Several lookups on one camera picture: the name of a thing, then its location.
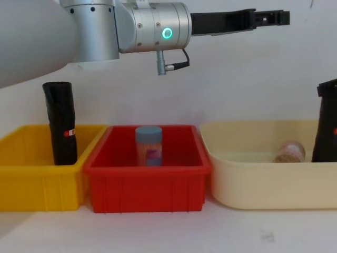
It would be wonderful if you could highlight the clear jar with brown contents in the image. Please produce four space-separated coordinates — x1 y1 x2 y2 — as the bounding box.
272 140 306 164

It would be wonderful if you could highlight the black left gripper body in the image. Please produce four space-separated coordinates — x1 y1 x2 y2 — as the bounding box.
190 8 256 37

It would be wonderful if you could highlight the cream plastic tub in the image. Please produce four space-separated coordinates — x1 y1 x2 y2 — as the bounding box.
199 119 337 210

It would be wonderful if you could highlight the red plastic bin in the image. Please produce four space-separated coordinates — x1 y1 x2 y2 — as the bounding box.
83 124 212 215

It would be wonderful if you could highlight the yellow plastic bin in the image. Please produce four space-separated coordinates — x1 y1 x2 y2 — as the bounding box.
0 124 109 212

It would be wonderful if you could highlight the thin dark cable with silver plug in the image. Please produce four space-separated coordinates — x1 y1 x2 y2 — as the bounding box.
156 48 191 76

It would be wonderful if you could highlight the clear jar with grey-blue lid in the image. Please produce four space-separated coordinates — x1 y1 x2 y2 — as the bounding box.
135 125 164 167

